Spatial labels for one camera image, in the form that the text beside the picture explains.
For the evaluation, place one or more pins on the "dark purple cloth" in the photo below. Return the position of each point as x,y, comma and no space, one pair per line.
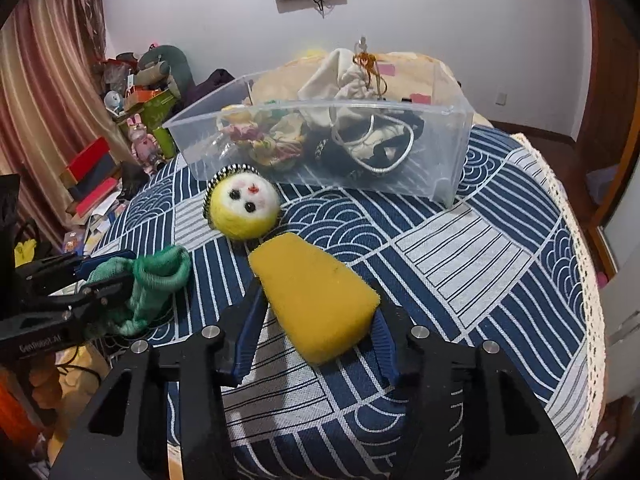
210,87

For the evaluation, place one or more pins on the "green plush toy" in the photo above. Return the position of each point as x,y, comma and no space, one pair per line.
172,62

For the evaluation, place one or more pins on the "yellow felt doll head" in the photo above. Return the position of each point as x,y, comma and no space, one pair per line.
245,210

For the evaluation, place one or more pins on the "green knitted sock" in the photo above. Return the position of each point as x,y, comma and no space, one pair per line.
160,272

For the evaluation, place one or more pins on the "white and blue cat figure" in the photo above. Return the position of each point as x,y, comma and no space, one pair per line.
113,101

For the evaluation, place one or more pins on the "pink striped curtain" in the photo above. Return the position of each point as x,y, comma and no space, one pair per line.
45,85

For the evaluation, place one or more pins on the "pink bunny figure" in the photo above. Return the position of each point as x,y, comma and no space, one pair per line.
144,142

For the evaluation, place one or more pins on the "yellow rubber glove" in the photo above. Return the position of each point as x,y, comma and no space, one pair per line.
25,251

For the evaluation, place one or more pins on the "wooden wardrobe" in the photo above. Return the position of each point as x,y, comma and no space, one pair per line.
612,110

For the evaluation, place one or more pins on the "floral fabric bundle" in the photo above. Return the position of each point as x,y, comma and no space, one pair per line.
270,135

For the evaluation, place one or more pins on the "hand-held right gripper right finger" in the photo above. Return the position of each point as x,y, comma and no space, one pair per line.
387,345

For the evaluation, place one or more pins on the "orange tassel charm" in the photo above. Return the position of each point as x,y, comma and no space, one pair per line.
369,62

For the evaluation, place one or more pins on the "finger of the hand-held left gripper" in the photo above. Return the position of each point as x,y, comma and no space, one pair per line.
107,294
107,261

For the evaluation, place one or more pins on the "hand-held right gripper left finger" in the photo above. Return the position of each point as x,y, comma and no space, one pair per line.
250,320

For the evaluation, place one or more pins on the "clear plastic storage bin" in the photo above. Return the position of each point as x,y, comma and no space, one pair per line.
425,165

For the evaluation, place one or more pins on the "yellow sponge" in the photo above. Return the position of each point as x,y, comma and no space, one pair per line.
315,295

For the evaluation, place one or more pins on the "blue patterned tablecloth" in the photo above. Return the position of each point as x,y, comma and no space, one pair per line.
450,270

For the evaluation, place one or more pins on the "green cardboard box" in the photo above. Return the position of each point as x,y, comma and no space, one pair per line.
160,110

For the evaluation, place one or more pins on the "red flat box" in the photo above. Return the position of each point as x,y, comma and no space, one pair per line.
90,157

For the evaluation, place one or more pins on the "white wall socket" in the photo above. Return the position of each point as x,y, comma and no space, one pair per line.
500,97

